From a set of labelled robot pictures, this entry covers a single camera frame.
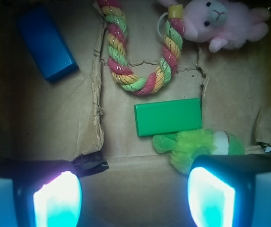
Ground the green wooden block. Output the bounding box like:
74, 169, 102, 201
134, 98, 202, 137

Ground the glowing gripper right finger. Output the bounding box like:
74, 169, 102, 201
187, 152, 271, 227

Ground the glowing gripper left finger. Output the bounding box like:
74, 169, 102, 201
0, 160, 82, 227

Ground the green plush frog toy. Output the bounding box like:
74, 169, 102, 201
152, 129, 245, 175

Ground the pink plush bunny toy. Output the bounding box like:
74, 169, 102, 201
156, 0, 271, 53

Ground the blue wooden block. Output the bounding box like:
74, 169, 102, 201
17, 5, 79, 82

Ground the multicolour twisted rope toy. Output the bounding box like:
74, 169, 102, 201
97, 0, 184, 96

